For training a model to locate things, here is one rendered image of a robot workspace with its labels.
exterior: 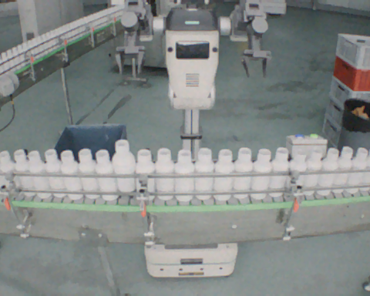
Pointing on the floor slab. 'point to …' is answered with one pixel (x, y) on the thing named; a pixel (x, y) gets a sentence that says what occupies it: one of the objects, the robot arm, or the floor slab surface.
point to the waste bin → (360, 126)
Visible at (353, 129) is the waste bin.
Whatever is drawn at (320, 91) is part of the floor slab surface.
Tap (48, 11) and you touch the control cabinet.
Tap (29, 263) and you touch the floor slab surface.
